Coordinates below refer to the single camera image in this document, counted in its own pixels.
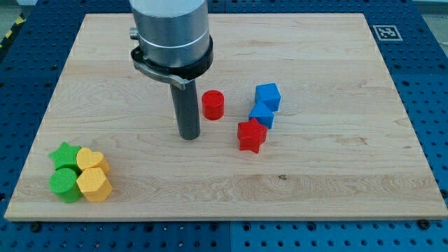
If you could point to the wooden board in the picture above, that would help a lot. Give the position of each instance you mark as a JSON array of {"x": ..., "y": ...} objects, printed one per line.
[{"x": 341, "y": 147}]

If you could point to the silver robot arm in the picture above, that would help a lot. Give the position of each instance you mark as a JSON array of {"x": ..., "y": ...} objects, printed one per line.
[{"x": 175, "y": 45}]

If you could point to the green star block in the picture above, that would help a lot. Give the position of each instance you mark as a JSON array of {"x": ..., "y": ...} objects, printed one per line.
[{"x": 65, "y": 157}]

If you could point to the green cylinder block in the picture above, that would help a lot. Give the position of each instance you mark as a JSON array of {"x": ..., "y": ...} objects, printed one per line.
[{"x": 63, "y": 183}]

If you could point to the red star block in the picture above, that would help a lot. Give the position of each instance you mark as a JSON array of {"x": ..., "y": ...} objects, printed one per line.
[{"x": 251, "y": 135}]

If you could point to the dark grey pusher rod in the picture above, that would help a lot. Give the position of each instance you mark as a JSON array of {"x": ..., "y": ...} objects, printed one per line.
[{"x": 186, "y": 110}]

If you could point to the blue triangular block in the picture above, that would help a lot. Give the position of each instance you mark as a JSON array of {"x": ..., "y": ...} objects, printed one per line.
[{"x": 262, "y": 114}]

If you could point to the blue cube block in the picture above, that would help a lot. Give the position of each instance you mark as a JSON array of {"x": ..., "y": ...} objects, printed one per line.
[{"x": 268, "y": 94}]

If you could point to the yellow heart block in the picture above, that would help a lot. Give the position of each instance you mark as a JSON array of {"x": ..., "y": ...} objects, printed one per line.
[{"x": 87, "y": 158}]

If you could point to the white fiducial marker tag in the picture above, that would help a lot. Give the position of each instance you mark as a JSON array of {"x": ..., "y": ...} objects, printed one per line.
[{"x": 386, "y": 32}]

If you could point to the red cylinder block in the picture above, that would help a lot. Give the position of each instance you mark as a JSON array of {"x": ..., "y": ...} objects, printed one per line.
[{"x": 213, "y": 104}]

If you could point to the yellow hexagon block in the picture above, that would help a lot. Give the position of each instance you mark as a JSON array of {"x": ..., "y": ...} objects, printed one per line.
[{"x": 94, "y": 185}]

